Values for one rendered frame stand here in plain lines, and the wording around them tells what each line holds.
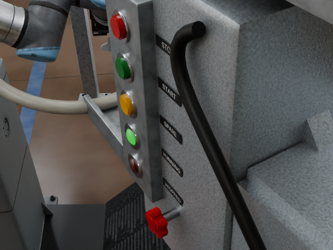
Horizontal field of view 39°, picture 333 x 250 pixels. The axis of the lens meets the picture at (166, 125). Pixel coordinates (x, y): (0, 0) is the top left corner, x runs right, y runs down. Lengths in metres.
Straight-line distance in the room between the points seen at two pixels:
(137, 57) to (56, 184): 2.04
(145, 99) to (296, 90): 0.17
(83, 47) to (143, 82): 2.23
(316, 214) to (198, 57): 0.17
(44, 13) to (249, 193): 0.75
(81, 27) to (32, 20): 1.59
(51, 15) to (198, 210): 0.67
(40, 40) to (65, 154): 1.63
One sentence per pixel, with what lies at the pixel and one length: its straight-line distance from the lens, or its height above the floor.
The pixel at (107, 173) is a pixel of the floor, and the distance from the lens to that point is 2.49.
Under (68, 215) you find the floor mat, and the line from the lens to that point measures 2.32.
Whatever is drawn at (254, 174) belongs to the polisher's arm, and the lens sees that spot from 0.45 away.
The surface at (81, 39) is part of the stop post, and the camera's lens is 2.70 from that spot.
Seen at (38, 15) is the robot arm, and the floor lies 1.29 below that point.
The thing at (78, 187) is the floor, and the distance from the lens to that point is 2.45.
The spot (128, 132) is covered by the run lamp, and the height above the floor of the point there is 1.37.
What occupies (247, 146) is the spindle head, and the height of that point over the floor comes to 1.46.
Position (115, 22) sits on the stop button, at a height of 1.53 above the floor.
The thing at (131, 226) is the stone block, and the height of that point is 0.72.
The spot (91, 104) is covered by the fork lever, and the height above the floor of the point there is 1.17.
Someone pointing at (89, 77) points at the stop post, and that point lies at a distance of 2.82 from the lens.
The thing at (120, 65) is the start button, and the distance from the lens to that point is 0.52.
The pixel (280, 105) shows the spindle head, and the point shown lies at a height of 1.49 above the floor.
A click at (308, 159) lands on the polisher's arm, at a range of 0.48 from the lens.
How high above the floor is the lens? 1.75
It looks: 39 degrees down
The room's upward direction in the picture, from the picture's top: 2 degrees counter-clockwise
